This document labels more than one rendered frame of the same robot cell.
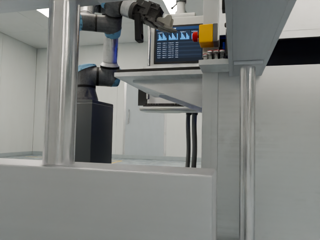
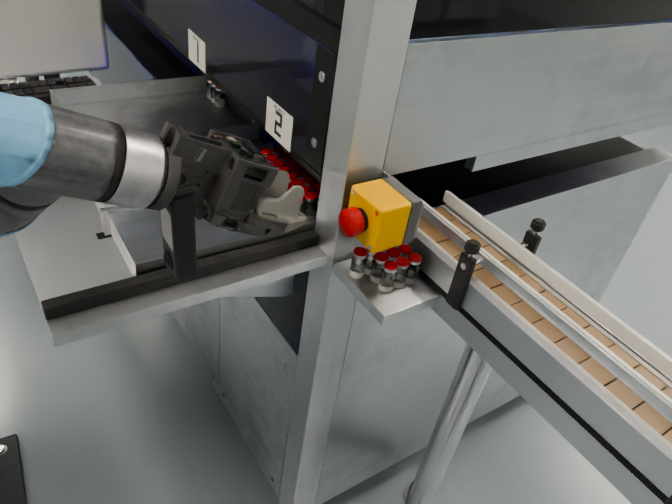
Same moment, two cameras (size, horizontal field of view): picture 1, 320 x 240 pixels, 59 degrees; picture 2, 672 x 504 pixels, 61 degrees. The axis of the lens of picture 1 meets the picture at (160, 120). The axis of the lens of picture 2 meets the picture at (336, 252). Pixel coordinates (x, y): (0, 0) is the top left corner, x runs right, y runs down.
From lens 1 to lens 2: 1.18 m
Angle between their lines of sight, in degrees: 63
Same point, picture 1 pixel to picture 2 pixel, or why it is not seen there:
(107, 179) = not seen: outside the picture
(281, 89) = not seen: hidden behind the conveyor
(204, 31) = (390, 226)
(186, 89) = not seen: hidden behind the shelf
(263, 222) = (384, 433)
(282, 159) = (428, 354)
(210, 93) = (341, 304)
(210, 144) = (327, 384)
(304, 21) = (534, 127)
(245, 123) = (464, 420)
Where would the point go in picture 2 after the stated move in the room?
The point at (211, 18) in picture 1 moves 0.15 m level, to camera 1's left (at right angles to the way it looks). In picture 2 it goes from (372, 136) to (293, 167)
